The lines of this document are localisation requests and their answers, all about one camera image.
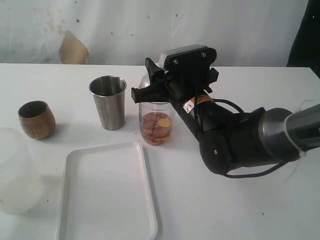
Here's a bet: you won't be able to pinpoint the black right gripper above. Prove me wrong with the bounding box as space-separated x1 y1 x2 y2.
131 57 219 104

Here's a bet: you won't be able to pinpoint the clear plastic shaker cup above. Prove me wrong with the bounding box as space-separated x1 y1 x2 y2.
138 71 176 146

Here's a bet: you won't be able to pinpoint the stainless steel cup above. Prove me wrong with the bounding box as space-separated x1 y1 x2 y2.
89 75 127 131

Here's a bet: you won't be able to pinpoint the brown wooden cup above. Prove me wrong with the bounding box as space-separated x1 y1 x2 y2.
18 100 56 140

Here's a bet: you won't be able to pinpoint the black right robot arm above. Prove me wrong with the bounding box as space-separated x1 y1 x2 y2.
131 58 320 178

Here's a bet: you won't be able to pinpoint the gold coin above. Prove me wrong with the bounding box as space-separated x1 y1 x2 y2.
157 117 172 128

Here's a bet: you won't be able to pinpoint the brown and yellow coins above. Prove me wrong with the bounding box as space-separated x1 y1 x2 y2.
139 112 173 146

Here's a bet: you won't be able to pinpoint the white backdrop cloth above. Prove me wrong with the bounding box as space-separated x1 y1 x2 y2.
0 0 308 67

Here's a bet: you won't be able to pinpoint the white rectangular tray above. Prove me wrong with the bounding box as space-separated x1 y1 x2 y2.
55 142 158 240

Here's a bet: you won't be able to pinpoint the white zip tie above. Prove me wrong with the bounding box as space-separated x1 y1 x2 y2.
282 99 318 185

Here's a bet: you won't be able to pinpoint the translucent plastic container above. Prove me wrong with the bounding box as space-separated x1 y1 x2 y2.
0 127 45 215

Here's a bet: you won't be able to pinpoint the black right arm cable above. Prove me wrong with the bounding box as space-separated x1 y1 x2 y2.
194 84 301 180

